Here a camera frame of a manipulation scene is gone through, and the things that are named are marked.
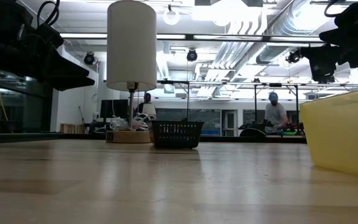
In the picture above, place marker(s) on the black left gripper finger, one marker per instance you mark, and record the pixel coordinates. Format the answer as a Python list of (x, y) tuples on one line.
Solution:
[(75, 83), (68, 67)]

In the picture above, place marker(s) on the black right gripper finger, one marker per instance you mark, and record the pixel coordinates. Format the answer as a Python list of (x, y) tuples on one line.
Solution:
[(322, 63)]

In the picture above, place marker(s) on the black background robot arm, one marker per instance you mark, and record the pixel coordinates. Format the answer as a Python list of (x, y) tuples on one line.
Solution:
[(286, 127)]

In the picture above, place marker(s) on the fluorescent ceiling light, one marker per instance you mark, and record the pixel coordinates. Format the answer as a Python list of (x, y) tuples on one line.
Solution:
[(82, 35), (259, 38)]

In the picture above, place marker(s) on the wooden crate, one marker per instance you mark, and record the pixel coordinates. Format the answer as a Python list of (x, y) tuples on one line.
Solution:
[(73, 128)]

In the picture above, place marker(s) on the black computer monitor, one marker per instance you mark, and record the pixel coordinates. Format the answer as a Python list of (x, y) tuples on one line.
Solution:
[(113, 109)]

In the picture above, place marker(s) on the wooden lamp pole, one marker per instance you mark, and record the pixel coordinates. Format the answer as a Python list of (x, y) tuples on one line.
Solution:
[(131, 105)]

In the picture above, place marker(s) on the person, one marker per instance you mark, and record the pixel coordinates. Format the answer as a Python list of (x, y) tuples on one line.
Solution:
[(275, 113), (146, 105)]

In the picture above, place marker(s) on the yellow translucent plastic bin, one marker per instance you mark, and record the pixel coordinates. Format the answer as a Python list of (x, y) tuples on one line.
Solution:
[(340, 133)]

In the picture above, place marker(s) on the round wooden lamp base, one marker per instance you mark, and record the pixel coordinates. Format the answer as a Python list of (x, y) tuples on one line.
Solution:
[(126, 137)]

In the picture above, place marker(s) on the round white ceiling lamp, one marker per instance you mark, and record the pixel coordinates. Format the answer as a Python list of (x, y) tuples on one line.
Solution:
[(171, 16)]

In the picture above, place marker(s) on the black slotted plastic basket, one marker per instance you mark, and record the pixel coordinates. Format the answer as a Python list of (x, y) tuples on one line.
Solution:
[(177, 134)]

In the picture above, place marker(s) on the black wall spotlight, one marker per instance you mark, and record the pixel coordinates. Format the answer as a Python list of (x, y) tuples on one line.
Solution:
[(89, 58), (192, 55)]

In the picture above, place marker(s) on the black ceiling camera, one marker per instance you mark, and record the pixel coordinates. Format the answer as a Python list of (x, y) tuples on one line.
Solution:
[(294, 57)]

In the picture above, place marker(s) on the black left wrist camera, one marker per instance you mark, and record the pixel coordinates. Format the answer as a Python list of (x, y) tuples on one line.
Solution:
[(49, 35)]

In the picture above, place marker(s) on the black background station frame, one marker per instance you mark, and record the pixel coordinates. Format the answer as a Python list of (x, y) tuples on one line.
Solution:
[(275, 84)]

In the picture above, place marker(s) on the black aluminium table frame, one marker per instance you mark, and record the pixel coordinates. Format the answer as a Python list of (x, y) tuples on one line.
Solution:
[(42, 136)]

